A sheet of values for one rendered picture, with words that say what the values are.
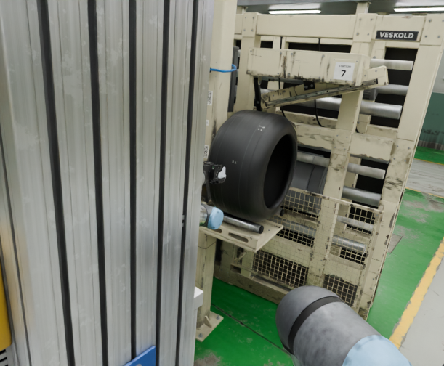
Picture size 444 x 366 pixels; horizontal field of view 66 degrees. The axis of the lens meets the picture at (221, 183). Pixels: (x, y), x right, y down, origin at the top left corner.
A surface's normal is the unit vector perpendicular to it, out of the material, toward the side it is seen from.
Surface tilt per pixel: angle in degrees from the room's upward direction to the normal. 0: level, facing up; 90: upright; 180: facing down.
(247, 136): 47
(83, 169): 90
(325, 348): 55
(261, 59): 90
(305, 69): 90
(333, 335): 35
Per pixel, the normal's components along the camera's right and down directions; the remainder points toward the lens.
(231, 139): -0.37, -0.37
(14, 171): -0.65, 0.20
